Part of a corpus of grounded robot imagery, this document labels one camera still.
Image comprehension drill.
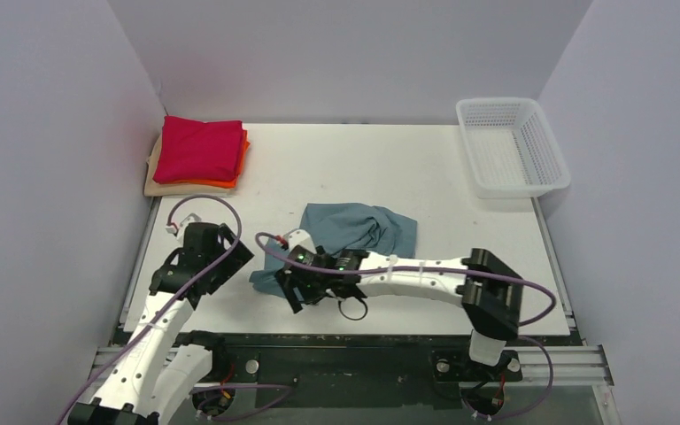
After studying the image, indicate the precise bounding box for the blue-grey t shirt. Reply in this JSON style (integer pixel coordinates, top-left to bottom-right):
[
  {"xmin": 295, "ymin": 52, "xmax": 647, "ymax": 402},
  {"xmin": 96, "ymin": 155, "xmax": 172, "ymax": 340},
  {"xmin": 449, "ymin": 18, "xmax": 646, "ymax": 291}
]
[{"xmin": 249, "ymin": 203, "xmax": 419, "ymax": 299}]

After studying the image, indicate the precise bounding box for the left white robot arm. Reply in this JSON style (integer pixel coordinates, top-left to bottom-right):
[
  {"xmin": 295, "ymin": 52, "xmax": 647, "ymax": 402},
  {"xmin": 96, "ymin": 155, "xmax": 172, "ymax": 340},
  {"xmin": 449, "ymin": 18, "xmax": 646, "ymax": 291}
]
[{"xmin": 66, "ymin": 222, "xmax": 253, "ymax": 424}]

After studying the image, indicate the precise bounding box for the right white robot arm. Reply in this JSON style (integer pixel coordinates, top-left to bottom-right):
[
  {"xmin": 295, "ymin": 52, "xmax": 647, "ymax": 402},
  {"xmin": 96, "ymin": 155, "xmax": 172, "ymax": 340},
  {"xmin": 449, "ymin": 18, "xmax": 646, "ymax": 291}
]
[{"xmin": 275, "ymin": 246, "xmax": 522, "ymax": 380}]

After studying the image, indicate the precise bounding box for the folded orange t shirt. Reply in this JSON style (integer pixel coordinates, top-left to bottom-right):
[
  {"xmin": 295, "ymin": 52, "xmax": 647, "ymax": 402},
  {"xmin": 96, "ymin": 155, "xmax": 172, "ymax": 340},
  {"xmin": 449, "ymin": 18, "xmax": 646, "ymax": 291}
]
[{"xmin": 184, "ymin": 130, "xmax": 251, "ymax": 189}]

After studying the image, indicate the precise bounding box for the folded beige t shirt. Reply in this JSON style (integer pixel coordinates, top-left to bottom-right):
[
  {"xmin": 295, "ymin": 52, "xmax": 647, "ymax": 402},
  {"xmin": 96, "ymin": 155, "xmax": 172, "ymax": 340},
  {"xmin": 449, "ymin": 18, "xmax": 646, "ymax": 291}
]
[{"xmin": 143, "ymin": 135, "xmax": 233, "ymax": 197}]

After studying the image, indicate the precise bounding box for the folded magenta t shirt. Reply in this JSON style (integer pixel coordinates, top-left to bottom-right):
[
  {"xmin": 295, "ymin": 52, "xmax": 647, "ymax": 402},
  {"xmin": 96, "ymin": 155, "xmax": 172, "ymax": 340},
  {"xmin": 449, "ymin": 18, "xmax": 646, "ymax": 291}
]
[{"xmin": 153, "ymin": 115, "xmax": 245, "ymax": 184}]

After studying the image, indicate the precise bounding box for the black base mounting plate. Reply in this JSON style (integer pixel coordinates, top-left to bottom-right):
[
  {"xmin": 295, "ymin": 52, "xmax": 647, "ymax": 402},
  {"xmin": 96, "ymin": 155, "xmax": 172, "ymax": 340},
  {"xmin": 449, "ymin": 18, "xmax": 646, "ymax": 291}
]
[{"xmin": 111, "ymin": 328, "xmax": 582, "ymax": 412}]

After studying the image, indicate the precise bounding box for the white plastic basket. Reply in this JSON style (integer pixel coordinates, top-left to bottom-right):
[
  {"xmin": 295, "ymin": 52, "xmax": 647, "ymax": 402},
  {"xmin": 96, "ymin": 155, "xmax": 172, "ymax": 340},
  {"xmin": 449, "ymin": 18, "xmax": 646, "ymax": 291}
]
[{"xmin": 455, "ymin": 97, "xmax": 571, "ymax": 199}]

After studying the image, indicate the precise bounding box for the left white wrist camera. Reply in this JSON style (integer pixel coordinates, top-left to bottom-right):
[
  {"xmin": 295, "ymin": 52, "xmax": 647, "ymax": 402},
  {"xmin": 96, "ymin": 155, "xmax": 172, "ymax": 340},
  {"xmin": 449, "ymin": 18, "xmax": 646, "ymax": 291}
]
[{"xmin": 166, "ymin": 213, "xmax": 202, "ymax": 237}]

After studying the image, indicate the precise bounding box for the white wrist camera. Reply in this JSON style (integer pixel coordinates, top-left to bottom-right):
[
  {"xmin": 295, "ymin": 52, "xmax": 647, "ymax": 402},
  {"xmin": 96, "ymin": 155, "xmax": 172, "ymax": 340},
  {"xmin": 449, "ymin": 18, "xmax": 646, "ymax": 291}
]
[
  {"xmin": 278, "ymin": 228, "xmax": 316, "ymax": 260},
  {"xmin": 166, "ymin": 213, "xmax": 202, "ymax": 237}
]

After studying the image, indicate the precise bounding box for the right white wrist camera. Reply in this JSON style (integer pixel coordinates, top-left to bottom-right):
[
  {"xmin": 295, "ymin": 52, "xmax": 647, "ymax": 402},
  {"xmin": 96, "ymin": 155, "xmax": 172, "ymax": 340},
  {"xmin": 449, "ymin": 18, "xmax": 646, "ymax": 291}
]
[{"xmin": 278, "ymin": 228, "xmax": 316, "ymax": 260}]

